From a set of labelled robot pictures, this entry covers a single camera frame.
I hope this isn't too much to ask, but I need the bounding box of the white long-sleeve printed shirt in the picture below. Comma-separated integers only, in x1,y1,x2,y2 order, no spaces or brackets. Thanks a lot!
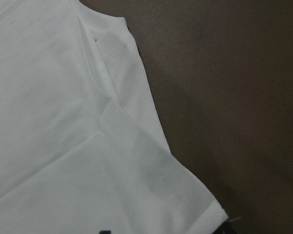
0,0,228,234

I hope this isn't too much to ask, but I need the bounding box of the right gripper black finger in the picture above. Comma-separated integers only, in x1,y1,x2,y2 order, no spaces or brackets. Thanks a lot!
216,221,237,234

